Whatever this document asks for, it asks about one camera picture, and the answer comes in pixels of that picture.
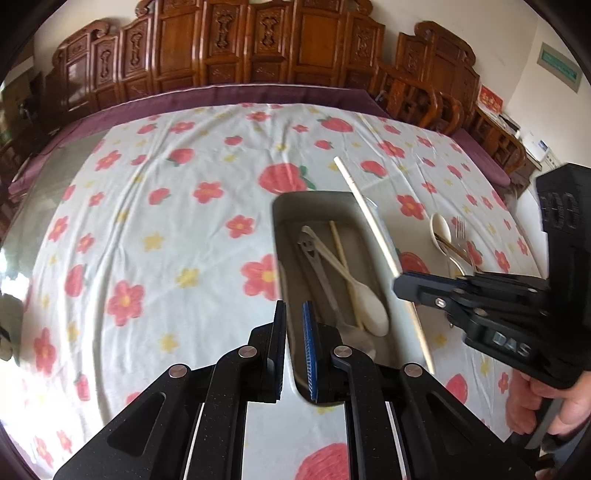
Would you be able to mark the beige plastic spoon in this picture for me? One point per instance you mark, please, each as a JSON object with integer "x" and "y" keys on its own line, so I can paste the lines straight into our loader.
{"x": 375, "y": 314}

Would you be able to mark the grey wall electrical box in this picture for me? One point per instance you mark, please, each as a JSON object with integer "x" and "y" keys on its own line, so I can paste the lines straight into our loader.
{"x": 558, "y": 67}

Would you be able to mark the white tabletop device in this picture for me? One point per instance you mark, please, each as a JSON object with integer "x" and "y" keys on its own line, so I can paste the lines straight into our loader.
{"x": 535, "y": 147}

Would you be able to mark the rectangular metal tin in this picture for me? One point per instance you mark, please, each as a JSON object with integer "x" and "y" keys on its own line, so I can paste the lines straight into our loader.
{"x": 323, "y": 207}

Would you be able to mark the light wooden chopstick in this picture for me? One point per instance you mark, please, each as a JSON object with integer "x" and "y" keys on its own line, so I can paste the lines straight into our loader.
{"x": 364, "y": 207}
{"x": 336, "y": 240}

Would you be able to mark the metal fork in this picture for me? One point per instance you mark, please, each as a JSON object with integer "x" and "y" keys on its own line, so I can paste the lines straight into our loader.
{"x": 461, "y": 237}

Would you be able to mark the white wall panel door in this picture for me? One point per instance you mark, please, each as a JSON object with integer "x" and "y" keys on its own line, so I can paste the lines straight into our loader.
{"x": 551, "y": 162}

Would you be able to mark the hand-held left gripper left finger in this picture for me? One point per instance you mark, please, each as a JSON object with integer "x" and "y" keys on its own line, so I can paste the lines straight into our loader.
{"x": 277, "y": 369}

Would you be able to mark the person's right hand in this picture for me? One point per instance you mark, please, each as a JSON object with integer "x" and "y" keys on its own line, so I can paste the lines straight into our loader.
{"x": 521, "y": 401}

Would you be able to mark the tissue box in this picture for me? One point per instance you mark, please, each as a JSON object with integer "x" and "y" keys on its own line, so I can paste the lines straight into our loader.
{"x": 508, "y": 122}

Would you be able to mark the strawberry and flower tablecloth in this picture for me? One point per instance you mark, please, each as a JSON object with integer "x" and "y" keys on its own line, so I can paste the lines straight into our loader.
{"x": 161, "y": 230}

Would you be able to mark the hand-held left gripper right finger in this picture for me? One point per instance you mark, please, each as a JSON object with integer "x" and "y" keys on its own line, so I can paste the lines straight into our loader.
{"x": 308, "y": 350}

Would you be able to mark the square purple seat cushion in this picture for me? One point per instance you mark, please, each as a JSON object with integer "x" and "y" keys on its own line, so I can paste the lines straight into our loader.
{"x": 480, "y": 157}

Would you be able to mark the red desk calendar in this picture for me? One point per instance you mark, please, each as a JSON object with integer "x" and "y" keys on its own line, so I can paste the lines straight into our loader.
{"x": 490, "y": 98}

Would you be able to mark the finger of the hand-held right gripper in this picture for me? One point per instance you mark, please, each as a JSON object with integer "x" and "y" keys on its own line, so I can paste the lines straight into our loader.
{"x": 508, "y": 282}
{"x": 461, "y": 304}

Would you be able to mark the carved wooden armchair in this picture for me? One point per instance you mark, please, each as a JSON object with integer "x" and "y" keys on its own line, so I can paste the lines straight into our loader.
{"x": 443, "y": 60}

